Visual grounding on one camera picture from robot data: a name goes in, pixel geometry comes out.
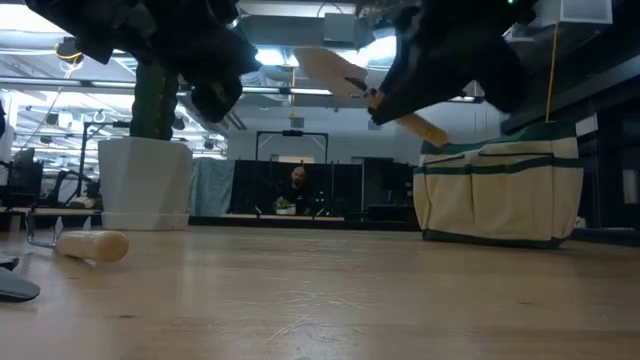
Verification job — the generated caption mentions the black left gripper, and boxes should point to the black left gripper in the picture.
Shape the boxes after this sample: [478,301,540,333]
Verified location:
[114,0,262,124]

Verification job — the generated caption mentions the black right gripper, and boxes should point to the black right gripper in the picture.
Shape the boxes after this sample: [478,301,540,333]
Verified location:
[367,0,539,127]

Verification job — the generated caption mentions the wooden-handled garden trowel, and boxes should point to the wooden-handled garden trowel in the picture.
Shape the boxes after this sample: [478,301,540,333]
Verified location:
[293,47,450,148]

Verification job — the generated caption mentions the cream and green gardening bag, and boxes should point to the cream and green gardening bag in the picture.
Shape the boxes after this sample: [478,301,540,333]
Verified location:
[412,121,585,250]

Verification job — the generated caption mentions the wooden-handled hand rake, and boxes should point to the wooden-handled hand rake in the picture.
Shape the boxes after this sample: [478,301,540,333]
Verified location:
[25,209,131,265]

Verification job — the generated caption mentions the dark green pruning shears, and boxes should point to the dark green pruning shears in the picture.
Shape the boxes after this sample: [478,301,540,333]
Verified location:
[0,254,42,304]

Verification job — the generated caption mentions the tall green cactus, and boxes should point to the tall green cactus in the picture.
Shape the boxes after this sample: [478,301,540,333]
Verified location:
[129,62,181,142]

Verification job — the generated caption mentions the black cabinet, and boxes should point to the black cabinet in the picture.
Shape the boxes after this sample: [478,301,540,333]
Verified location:
[361,157,419,222]

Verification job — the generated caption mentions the grey ceiling box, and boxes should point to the grey ceiling box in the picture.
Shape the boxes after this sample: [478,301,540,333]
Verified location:
[323,12,357,44]

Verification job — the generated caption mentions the long tube ceiling light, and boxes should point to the long tube ceiling light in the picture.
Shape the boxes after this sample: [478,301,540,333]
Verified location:
[242,86,334,98]

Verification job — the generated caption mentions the person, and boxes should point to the person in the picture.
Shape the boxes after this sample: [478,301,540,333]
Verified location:
[273,165,321,216]

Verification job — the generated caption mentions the grey cloth cover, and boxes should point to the grey cloth cover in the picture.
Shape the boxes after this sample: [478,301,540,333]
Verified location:
[188,157,236,217]

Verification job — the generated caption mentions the black partition panel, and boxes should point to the black partition panel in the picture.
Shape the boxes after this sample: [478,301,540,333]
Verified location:
[228,159,364,217]

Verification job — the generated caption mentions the white faceted plant pot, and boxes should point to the white faceted plant pot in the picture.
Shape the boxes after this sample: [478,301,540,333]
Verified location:
[97,136,195,232]

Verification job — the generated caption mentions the black background rig frame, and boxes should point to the black background rig frame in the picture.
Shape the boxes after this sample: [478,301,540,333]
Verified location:
[255,130,330,216]

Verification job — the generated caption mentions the ceiling cable reel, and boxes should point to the ceiling cable reel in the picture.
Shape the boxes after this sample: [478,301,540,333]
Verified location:
[54,36,86,66]

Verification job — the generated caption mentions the yellow power cable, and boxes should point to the yellow power cable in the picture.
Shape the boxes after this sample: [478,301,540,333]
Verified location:
[544,22,561,123]

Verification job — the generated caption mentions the black aluminium table frame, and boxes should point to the black aluminium table frame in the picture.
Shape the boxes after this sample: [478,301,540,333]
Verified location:
[189,214,640,247]

